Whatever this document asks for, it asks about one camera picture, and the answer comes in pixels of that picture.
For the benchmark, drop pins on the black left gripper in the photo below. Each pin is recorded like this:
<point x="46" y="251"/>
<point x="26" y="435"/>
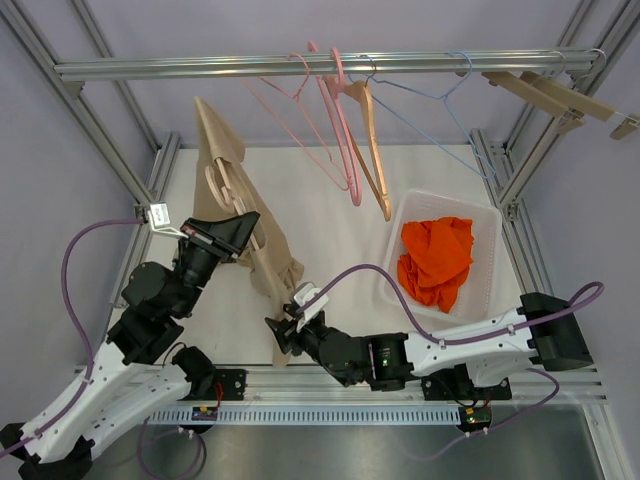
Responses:
<point x="227" y="237"/>

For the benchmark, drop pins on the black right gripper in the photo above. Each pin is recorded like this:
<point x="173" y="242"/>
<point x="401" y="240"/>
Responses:
<point x="286" y="333"/>

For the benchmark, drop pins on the beige hanger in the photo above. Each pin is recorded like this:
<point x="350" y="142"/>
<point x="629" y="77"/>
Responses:
<point x="228" y="189"/>

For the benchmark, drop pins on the orange t shirt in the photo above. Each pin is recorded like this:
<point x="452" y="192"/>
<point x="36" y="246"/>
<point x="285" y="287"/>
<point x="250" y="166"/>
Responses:
<point x="437" y="260"/>

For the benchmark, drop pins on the thick pink plastic hanger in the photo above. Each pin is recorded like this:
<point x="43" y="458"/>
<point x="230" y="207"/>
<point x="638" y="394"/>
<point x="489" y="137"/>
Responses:
<point x="331" y="86"/>

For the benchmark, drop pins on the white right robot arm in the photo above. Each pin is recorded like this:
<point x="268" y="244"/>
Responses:
<point x="542" y="331"/>

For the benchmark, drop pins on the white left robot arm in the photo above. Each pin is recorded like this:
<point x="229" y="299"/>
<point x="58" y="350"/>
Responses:
<point x="69" y="435"/>

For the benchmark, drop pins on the wooden hanger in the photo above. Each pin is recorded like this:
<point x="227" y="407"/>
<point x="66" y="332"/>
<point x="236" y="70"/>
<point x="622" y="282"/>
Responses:
<point x="360" y="92"/>

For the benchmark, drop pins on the white plastic basket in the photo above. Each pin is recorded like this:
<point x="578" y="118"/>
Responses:
<point x="476" y="299"/>

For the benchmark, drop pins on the wooden hangers at right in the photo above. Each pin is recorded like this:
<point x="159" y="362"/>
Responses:
<point x="561" y="102"/>

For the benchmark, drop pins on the aluminium hanging rod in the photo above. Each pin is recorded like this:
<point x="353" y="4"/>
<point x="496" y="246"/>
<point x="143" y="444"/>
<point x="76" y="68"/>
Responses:
<point x="111" y="69"/>

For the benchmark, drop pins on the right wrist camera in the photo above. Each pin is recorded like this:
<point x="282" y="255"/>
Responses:
<point x="308" y="302"/>

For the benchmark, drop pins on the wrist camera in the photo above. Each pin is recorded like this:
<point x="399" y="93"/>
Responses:
<point x="158" y="218"/>
<point x="308" y="302"/>

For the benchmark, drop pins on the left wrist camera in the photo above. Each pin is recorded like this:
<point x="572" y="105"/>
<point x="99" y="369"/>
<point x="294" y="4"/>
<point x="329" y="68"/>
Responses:
<point x="158" y="218"/>

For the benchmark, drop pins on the aluminium front rail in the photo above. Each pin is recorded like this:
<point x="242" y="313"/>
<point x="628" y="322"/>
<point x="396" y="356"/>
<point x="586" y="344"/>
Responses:
<point x="306" y="384"/>

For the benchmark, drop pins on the white slotted cable duct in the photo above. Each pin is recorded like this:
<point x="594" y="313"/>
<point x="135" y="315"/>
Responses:
<point x="309" y="415"/>

